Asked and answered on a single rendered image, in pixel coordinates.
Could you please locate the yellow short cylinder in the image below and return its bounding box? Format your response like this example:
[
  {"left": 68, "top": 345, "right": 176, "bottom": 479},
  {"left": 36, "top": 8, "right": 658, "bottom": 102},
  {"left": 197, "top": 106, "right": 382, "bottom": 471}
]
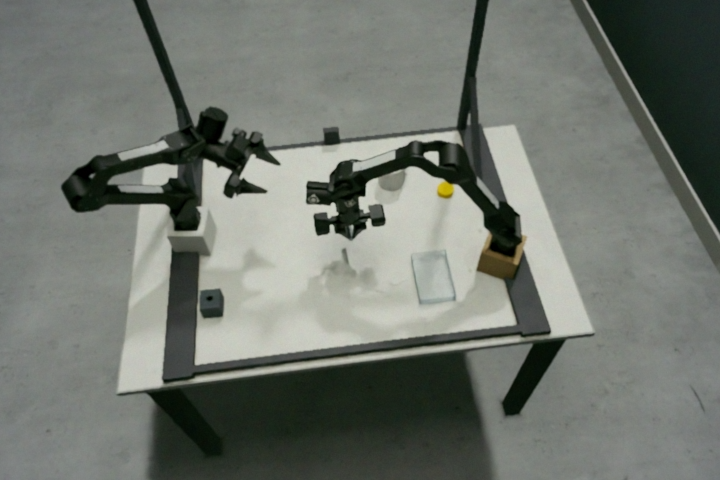
[{"left": 437, "top": 182, "right": 454, "bottom": 199}]

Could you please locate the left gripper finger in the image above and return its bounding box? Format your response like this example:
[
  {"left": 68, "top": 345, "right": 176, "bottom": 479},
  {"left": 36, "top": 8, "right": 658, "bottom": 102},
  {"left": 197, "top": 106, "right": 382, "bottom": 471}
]
[
  {"left": 353, "top": 225, "right": 367, "bottom": 238},
  {"left": 334, "top": 226, "right": 348, "bottom": 239}
]

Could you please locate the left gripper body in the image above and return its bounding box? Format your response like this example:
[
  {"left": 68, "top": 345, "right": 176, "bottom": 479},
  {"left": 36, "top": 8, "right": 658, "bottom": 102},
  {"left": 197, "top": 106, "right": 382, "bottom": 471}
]
[{"left": 313, "top": 203, "right": 386, "bottom": 236}]

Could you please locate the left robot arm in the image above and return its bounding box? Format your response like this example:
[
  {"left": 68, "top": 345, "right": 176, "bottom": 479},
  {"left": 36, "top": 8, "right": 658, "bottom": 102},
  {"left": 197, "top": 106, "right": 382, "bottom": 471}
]
[{"left": 305, "top": 139, "right": 522, "bottom": 257}]

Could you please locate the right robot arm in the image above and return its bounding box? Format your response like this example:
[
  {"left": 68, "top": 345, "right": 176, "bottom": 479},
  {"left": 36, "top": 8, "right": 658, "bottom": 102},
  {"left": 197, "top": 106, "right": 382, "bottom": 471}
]
[{"left": 61, "top": 107, "right": 249, "bottom": 231}]

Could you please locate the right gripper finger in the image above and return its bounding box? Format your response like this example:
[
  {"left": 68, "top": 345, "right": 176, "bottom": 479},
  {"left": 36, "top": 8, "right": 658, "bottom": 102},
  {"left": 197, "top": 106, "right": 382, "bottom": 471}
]
[
  {"left": 255, "top": 138, "right": 281, "bottom": 166},
  {"left": 236, "top": 177, "right": 268, "bottom": 197}
]

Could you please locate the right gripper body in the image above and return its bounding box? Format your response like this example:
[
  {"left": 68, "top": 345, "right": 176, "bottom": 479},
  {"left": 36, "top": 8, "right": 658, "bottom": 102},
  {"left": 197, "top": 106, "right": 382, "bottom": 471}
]
[{"left": 212, "top": 131, "right": 263, "bottom": 199}]

